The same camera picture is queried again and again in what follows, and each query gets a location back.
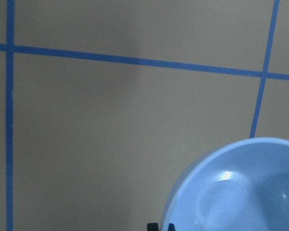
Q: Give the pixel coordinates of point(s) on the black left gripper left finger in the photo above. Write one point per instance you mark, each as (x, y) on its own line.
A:
(152, 227)

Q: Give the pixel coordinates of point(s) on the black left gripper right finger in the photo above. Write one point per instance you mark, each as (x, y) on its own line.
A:
(171, 227)

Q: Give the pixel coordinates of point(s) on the blue bowl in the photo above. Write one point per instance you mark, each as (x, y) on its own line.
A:
(243, 186)

